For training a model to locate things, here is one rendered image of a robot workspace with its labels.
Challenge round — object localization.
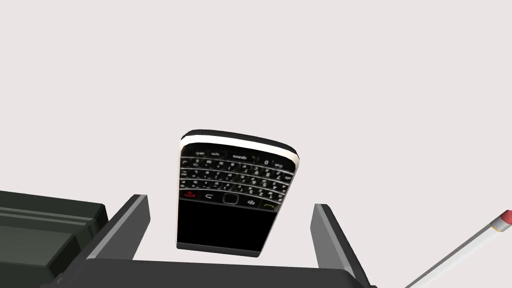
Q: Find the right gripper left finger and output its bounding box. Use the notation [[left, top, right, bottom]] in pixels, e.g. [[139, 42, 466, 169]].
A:
[[85, 194, 152, 261]]

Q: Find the black keyboard phone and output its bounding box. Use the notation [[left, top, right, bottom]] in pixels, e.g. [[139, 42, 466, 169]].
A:
[[175, 129, 301, 258]]

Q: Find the dark green box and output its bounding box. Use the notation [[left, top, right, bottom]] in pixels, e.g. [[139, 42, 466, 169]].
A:
[[0, 190, 109, 288]]

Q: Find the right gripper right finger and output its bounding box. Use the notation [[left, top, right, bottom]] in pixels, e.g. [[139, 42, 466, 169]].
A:
[[309, 203, 372, 288]]

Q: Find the white pencil with red eraser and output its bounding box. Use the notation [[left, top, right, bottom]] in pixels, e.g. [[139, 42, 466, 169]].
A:
[[404, 209, 512, 288]]

